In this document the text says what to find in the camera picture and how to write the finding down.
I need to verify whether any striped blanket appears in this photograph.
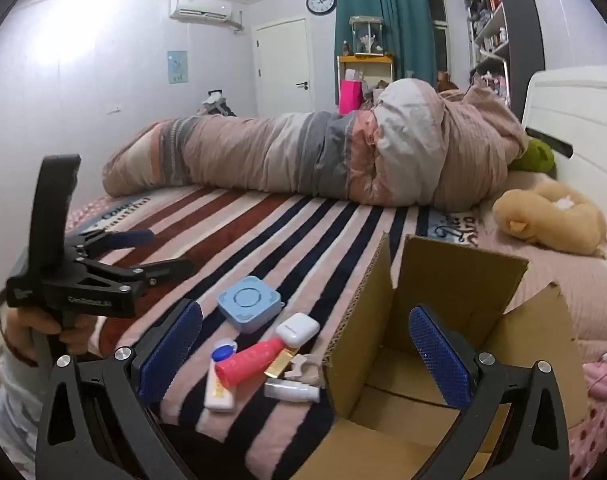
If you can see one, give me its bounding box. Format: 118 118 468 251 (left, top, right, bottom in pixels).
66 185 484 476

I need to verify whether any white cream tube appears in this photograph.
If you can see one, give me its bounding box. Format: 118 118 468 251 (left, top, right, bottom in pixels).
204 362 238 412

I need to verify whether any white headboard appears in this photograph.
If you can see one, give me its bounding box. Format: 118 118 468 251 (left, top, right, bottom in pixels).
521 66 607 256

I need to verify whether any small white bottle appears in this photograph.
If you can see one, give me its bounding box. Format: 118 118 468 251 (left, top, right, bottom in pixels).
264 379 320 403

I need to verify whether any dark bookshelf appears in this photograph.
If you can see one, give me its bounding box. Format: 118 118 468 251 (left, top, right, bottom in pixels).
466 0 544 111

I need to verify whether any cardboard box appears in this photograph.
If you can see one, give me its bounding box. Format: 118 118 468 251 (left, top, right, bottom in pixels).
268 232 589 480

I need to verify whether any glass display case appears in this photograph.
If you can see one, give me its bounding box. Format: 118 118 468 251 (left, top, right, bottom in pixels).
348 16 385 57

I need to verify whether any teal curtain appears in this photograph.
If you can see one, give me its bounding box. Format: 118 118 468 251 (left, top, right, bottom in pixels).
333 0 437 81

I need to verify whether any yellow shelf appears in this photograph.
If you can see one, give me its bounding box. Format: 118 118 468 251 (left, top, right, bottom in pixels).
337 55 397 111

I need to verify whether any red tube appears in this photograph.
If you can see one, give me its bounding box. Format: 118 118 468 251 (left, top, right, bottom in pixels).
214 337 290 388

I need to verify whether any small wall poster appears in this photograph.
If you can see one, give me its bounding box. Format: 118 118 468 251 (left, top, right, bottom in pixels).
167 50 189 84

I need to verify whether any gold bar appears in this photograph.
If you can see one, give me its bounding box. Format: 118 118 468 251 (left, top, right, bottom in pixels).
264 349 297 378

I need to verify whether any person's left hand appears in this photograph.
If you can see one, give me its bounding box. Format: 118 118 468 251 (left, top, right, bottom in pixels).
4 305 97 366

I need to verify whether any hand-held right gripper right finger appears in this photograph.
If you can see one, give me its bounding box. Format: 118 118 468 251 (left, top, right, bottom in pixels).
408 304 570 480

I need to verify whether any tan plush toy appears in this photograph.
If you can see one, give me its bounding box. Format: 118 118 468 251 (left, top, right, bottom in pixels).
492 180 607 257

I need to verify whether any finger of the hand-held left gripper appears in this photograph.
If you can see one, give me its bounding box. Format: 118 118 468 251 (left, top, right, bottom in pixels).
81 258 195 293
64 229 155 261

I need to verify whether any beige hair clip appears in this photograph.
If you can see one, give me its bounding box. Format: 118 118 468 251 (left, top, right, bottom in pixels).
282 353 324 386

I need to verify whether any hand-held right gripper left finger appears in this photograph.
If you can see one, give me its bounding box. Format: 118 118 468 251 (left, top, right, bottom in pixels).
34 298 204 480

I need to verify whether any white earbuds case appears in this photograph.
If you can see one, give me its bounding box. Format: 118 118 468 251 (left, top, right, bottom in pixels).
276 312 320 347

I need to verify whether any pink plush cloth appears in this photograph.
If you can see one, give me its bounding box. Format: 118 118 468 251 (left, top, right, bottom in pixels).
583 350 607 402

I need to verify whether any person's left forearm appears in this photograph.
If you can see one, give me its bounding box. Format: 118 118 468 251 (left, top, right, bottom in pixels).
0 345 59 471

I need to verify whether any white air conditioner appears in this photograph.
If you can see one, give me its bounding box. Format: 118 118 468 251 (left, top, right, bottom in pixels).
170 0 233 23

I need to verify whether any white door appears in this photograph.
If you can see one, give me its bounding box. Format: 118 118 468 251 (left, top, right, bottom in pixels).
256 18 311 117

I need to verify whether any pink gift bag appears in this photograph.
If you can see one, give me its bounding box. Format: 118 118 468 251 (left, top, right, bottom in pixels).
339 79 363 115

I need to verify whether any pink ribbed bedsheet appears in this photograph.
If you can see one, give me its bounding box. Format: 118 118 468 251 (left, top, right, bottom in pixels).
476 170 607 343

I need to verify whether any pink dotted cloth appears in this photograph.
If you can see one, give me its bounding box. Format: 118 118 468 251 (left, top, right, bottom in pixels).
568 399 607 476

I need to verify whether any window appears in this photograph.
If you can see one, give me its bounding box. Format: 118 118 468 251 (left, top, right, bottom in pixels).
426 0 449 75

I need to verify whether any rolled pink grey duvet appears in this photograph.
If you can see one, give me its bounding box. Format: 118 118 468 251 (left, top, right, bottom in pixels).
102 80 529 212

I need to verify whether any green plush toy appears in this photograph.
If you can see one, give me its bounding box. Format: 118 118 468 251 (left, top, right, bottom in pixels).
508 137 555 173

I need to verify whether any blue square speaker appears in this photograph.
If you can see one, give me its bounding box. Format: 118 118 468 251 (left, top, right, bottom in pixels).
217 276 284 333

